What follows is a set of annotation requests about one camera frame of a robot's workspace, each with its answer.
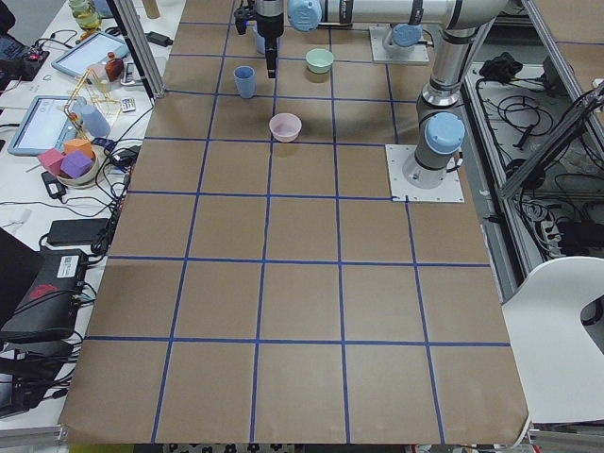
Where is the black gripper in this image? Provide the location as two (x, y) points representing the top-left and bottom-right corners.
(234, 0), (284, 78)

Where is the blue cup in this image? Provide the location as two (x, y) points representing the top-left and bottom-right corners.
(233, 66), (256, 99)

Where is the blue cup near arm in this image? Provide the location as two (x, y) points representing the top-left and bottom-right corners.
(253, 25), (265, 55)

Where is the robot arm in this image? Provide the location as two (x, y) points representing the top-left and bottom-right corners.
(234, 1), (507, 189)

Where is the mint green bowl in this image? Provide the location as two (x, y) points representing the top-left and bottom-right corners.
(305, 48), (334, 75)

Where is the pink bowl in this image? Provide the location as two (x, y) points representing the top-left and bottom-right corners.
(269, 112), (302, 143)

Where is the brown glass bottle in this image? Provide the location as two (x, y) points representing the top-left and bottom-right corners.
(105, 52), (125, 82)

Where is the light blue tablet far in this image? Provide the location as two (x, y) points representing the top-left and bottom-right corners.
(51, 31), (129, 77)

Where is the light blue tablet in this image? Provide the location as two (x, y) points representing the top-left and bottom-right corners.
(8, 95), (76, 157)
(51, 31), (129, 77)

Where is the bowl of foam blocks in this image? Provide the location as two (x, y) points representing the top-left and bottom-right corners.
(38, 139), (100, 189)

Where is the light blue tablet near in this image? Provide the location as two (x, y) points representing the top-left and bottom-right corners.
(8, 95), (76, 157)

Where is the black power adapter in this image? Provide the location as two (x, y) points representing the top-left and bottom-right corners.
(46, 218), (109, 246)

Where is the black laptop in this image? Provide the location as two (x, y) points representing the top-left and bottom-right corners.
(1, 230), (86, 344)

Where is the white chair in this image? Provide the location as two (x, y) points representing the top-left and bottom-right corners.
(502, 257), (603, 424)

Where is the aluminium frame post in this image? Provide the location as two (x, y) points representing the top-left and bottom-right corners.
(108, 0), (165, 99)

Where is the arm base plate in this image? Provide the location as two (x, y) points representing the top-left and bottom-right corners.
(370, 25), (429, 66)
(385, 144), (464, 203)

